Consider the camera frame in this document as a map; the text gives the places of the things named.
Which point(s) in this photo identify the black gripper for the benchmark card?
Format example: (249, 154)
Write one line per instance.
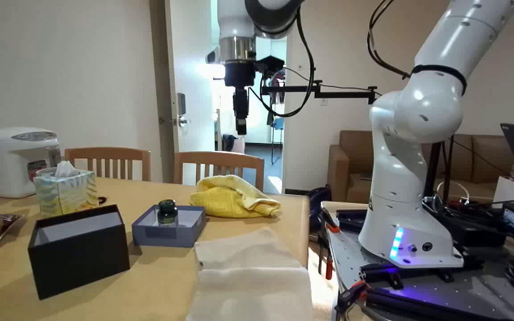
(240, 74)

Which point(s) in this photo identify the black control box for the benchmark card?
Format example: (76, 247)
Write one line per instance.
(477, 229)

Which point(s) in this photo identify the white paper sheet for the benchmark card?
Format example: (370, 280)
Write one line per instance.
(509, 189)

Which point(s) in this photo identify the black stand pole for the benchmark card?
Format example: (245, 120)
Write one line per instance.
(433, 172)

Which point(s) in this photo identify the black open box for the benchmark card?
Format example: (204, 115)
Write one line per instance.
(79, 261)

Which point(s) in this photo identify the yellow towel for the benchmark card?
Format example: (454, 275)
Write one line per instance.
(233, 197)

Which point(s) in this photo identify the brown sofa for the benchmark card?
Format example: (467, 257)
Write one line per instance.
(349, 166)

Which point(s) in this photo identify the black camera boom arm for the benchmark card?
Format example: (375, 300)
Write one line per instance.
(340, 93)

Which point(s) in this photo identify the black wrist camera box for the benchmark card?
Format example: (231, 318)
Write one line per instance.
(270, 65)

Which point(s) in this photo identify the dark blue bag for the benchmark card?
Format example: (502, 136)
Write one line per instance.
(318, 211)

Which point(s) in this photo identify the dark green small jar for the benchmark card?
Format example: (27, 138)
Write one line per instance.
(167, 211)

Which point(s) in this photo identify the patterned tissue box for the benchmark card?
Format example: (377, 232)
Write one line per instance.
(63, 189)

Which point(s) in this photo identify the white electric water boiler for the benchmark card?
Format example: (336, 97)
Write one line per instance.
(10, 161)

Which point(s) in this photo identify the white door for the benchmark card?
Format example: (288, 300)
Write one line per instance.
(195, 59)

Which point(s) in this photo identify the wooden chair with dark cushion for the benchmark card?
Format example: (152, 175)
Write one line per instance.
(108, 154)
(222, 159)

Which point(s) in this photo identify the grey robot mounting plate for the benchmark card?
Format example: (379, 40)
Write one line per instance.
(495, 291)

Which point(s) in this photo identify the grey blue shallow box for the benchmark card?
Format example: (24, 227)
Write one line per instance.
(161, 234)

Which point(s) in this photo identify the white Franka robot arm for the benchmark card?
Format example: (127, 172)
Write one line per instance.
(411, 118)

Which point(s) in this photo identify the beige cloth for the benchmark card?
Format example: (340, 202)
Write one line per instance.
(251, 279)

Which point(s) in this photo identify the orange black clamp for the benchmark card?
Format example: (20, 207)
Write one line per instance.
(331, 220)
(352, 295)
(329, 268)

